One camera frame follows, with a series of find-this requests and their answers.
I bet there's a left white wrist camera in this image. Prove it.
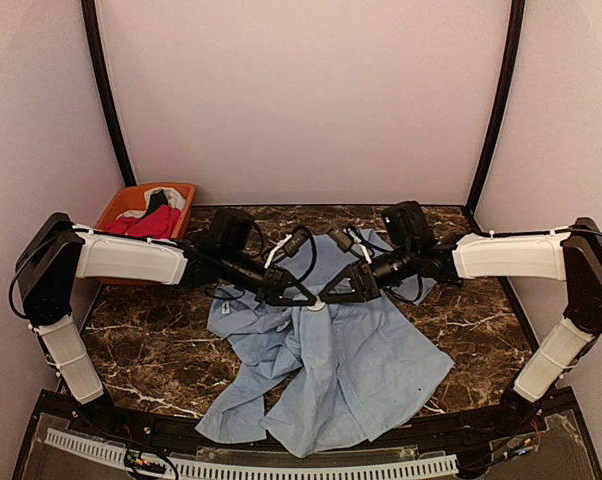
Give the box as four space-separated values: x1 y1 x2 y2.
264 229 308 268

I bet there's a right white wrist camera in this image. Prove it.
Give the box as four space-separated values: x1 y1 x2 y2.
327 226 373 264

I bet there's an orange plastic basket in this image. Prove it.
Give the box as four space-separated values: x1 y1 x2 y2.
95 182 196 238

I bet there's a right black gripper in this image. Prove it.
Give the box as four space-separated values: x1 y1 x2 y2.
319 240 416 302

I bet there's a black left frame pole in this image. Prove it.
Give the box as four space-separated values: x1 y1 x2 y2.
81 0 137 187

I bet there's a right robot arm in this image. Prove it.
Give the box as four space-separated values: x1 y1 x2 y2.
320 201 602 434

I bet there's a white cloth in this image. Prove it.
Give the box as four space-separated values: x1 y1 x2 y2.
144 187 186 211

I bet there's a red cloth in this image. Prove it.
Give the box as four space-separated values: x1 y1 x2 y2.
103 205 181 239

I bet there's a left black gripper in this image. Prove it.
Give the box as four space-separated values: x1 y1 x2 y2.
220 247 316 304

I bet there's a light blue shirt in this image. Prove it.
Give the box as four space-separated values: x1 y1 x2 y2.
194 229 456 458

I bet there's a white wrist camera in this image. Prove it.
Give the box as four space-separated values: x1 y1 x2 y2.
264 229 308 268
327 226 373 264

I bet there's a white perforated cable tray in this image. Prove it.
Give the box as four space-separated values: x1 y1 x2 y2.
44 428 460 480

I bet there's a black right frame pole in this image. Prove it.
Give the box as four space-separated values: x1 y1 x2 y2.
465 0 526 215

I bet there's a dark green cloth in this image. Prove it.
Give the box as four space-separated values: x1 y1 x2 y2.
144 189 171 217

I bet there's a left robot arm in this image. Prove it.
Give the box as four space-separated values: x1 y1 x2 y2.
8 207 316 436

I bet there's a black frame pole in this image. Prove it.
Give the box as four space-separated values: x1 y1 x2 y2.
465 0 526 215
81 0 137 187

